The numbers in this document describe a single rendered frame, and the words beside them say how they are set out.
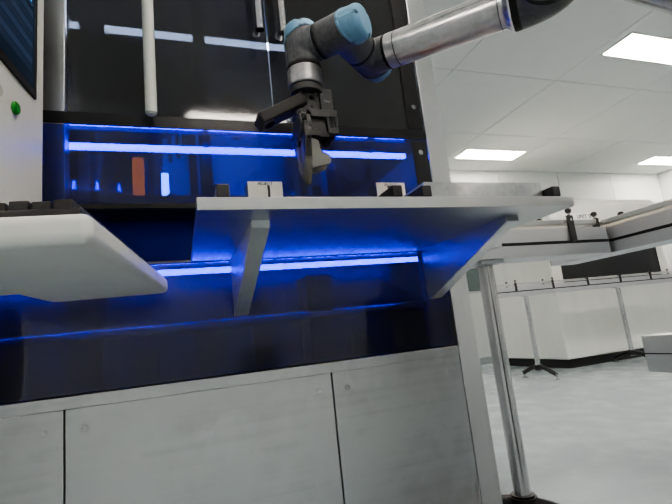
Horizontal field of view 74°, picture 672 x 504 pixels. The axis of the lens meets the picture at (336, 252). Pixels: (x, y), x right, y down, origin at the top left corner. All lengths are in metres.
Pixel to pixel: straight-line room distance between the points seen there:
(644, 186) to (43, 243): 9.95
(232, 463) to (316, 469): 0.19
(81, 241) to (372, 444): 0.85
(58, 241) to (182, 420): 0.64
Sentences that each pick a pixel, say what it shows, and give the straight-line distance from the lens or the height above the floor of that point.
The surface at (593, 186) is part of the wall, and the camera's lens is 9.15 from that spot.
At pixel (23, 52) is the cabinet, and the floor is 1.23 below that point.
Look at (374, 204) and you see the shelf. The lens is 0.74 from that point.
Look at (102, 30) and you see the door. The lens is 1.30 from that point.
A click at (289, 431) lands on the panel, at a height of 0.46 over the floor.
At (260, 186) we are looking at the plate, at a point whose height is 1.04.
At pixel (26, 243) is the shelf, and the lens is 0.49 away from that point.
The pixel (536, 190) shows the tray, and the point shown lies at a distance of 0.97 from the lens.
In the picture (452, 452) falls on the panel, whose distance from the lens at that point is 1.25.
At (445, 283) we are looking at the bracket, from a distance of 1.13.
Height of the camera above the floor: 0.67
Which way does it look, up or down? 10 degrees up
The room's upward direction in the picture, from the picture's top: 6 degrees counter-clockwise
